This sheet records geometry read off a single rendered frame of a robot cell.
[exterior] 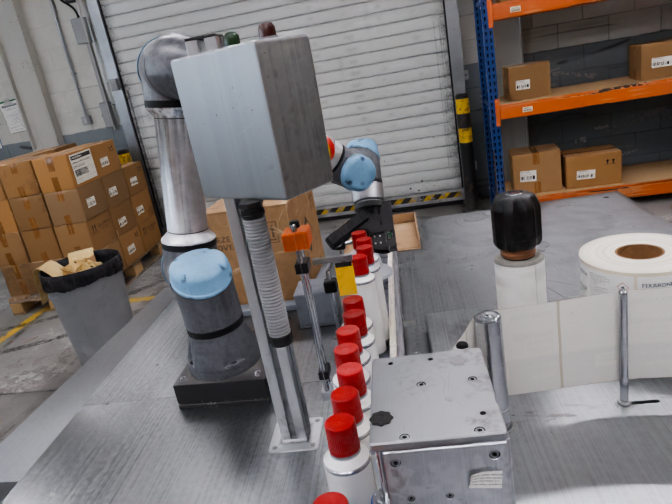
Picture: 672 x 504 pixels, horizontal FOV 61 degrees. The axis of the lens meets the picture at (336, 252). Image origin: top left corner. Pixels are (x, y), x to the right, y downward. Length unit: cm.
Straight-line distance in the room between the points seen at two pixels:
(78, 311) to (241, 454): 244
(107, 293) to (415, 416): 297
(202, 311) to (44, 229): 367
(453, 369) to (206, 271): 64
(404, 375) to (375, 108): 471
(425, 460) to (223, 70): 50
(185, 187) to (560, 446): 82
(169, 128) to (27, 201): 358
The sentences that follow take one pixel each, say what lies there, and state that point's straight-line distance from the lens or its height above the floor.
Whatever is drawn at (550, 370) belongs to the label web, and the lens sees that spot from 92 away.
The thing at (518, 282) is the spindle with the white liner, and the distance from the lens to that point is 101.
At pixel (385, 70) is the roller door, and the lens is 517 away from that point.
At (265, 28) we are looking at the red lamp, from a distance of 76.
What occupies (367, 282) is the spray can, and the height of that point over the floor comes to 104.
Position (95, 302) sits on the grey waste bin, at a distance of 337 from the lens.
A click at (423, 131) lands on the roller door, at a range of 522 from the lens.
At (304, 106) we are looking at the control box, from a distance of 73.
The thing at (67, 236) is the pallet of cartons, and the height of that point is 56.
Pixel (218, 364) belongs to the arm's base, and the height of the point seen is 92.
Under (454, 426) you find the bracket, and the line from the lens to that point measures 49.
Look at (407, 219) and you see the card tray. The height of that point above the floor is 85.
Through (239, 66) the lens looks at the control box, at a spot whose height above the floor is 145.
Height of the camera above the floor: 144
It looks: 19 degrees down
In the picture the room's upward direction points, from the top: 10 degrees counter-clockwise
